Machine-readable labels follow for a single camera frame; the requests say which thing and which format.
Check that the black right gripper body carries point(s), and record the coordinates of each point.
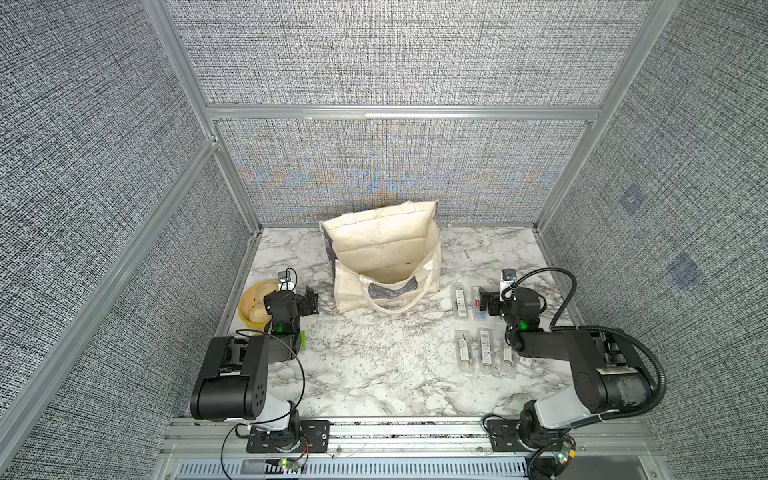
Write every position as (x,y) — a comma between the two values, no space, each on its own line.
(494,306)

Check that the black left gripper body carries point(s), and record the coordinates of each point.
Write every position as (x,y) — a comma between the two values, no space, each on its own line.
(303,305)

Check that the clear compass set case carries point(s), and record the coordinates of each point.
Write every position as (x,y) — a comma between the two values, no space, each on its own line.
(459,302)

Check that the beige canvas tote bag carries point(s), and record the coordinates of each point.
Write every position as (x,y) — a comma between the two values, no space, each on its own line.
(386,259)

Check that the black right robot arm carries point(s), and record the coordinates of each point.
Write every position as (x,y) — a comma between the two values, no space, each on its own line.
(613,374)

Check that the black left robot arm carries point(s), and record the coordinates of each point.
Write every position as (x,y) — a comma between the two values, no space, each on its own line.
(232,381)

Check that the yellow tape roll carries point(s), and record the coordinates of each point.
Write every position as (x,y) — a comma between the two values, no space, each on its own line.
(251,308)

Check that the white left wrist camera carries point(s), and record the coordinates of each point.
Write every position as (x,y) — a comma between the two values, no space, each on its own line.
(287,279)

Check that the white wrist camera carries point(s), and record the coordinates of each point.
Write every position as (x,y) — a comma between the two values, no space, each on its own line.
(508,277)
(287,279)

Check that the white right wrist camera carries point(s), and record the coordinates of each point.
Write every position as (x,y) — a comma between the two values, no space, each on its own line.
(508,277)

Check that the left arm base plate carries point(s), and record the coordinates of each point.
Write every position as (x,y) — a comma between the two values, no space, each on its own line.
(303,436)

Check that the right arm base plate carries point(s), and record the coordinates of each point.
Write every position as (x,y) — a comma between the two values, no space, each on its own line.
(510,435)

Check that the aluminium front rail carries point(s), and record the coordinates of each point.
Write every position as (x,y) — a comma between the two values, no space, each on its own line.
(406,448)

